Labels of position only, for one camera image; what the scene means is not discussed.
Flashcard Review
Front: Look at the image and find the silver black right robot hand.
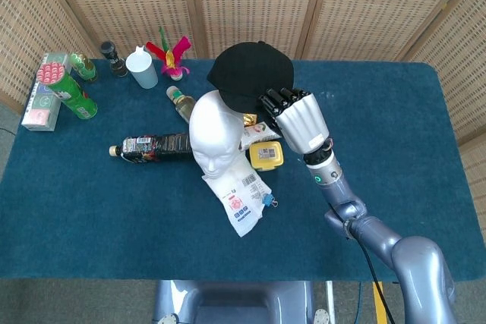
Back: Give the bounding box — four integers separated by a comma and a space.
259, 87, 330, 155

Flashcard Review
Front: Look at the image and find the black baseball cap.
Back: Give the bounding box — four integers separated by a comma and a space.
207, 41, 295, 113

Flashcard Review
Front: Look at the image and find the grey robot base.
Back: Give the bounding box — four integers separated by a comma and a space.
151, 280, 337, 324

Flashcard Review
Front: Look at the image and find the white yogurt bottle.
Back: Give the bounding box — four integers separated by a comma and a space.
238, 121, 284, 150

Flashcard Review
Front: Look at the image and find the white foam mannequin head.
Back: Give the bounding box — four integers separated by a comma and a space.
188, 90, 244, 180

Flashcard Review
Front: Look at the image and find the yellow square container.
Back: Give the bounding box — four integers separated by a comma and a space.
248, 140, 286, 172

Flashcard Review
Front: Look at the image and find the white plastic packet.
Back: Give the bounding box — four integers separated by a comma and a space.
200, 156, 273, 238

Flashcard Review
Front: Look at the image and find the clear tea bottle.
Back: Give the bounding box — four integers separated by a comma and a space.
166, 85, 197, 124

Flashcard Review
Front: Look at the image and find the woven folding screen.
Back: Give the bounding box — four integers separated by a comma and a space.
0, 0, 486, 146

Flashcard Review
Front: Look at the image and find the dark coffee plastic bottle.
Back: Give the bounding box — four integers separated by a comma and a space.
109, 133, 194, 165

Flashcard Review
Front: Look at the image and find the colourful feather shuttlecock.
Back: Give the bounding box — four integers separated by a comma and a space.
146, 27, 192, 81

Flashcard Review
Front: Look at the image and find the pale blue plastic cup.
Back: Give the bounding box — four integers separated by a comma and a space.
125, 46, 159, 90

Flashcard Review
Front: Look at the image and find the black pepper grinder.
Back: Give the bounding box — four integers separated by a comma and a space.
100, 41, 128, 77

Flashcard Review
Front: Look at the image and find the blue table cloth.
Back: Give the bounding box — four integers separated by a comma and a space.
0, 58, 486, 283

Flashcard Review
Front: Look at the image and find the small green dinosaur bottle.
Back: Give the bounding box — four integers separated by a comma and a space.
70, 52, 99, 83

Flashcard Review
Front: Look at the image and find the green chips can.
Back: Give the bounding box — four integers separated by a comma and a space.
36, 61, 99, 120

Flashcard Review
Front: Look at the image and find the tissue pack box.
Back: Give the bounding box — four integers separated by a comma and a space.
21, 52, 73, 134

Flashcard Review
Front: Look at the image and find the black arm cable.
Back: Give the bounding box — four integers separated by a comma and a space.
343, 219, 396, 324

